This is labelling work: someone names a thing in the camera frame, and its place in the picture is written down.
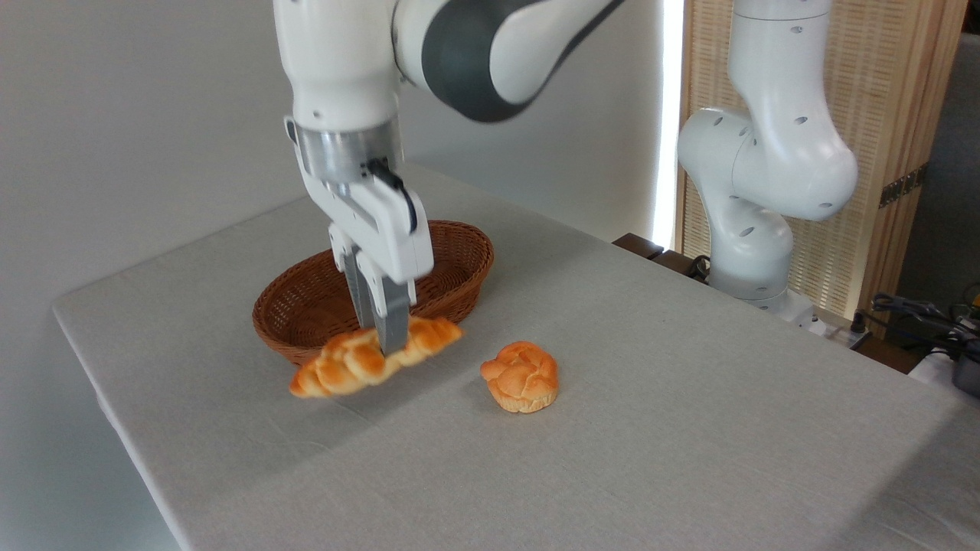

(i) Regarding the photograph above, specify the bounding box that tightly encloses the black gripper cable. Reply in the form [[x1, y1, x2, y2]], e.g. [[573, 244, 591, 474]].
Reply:
[[366, 158, 419, 235]]

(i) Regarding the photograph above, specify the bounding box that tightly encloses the black cable bundle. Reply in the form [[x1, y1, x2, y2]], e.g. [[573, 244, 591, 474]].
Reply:
[[851, 292, 980, 362]]

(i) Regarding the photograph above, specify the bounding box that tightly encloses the wooden slatted folding screen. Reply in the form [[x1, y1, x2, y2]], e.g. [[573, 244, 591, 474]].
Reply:
[[677, 0, 970, 324]]

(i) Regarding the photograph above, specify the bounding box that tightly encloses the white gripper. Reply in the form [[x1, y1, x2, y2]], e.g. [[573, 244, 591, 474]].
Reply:
[[284, 115, 436, 357]]

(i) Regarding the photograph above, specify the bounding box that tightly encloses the round knotted bread bun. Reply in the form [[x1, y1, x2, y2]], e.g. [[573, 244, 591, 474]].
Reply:
[[480, 340, 560, 415]]

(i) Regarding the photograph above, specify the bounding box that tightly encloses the light grey tablecloth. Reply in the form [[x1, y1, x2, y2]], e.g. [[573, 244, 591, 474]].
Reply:
[[51, 161, 980, 551]]

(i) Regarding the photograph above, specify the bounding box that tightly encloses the long braided bread loaf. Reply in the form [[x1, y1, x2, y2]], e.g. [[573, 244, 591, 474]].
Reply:
[[289, 315, 466, 399]]

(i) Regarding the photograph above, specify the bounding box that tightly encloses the brown oval wicker basket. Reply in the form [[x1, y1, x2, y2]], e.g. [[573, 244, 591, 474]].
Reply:
[[252, 220, 495, 367]]

